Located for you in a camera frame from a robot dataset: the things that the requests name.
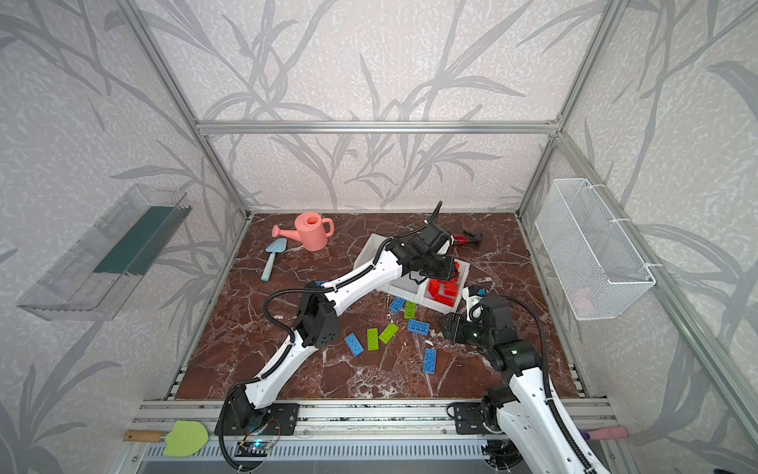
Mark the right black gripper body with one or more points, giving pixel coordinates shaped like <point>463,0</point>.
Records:
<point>453,323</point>

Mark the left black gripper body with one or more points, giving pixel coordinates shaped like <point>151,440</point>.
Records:
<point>449,243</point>

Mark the red lego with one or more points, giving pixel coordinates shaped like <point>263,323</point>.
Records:
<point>445,293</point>
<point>453,274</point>

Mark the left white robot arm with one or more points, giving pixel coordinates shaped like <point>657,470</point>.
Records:
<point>316,325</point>

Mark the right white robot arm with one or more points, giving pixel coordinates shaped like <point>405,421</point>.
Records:
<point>525,408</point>

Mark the right white bin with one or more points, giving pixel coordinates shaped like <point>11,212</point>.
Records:
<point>425,301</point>

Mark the white bin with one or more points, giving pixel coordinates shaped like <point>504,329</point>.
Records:
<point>409,287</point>
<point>373,249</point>
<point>425,301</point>

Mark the middle white bin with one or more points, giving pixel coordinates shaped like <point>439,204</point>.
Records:
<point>409,287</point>

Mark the green lego under bins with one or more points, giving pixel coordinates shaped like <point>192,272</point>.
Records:
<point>410,310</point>

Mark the blue lego under bins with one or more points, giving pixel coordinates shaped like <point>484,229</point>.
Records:
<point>397,305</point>

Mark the green lego centre tilted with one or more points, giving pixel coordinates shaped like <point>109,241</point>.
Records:
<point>388,333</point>

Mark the left white bin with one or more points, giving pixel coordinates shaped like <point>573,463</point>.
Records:
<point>373,249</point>

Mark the green lego centre upright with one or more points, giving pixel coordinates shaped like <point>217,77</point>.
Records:
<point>372,339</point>

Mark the light blue lego centre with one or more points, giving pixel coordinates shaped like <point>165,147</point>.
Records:
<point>354,345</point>

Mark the pink watering can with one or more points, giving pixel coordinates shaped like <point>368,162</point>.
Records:
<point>312,230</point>

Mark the light blue trowel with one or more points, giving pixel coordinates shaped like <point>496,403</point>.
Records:
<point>277,247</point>

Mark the left circuit board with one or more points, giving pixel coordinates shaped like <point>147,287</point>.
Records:
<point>254,449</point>

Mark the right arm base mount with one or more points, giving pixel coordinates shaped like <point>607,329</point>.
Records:
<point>476,418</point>

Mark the white wire basket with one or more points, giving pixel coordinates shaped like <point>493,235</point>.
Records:
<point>599,268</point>

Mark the purple spatula pink handle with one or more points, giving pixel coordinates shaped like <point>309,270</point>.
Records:
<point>609,433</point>

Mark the aluminium front rail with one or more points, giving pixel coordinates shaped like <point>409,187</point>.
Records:
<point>353,429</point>

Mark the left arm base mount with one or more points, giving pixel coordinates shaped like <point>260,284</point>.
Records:
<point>272,419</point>

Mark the green spatula wooden handle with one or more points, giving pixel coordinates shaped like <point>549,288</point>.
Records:
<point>186,439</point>

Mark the clear wall shelf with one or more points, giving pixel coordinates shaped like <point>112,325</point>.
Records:
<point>93,280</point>

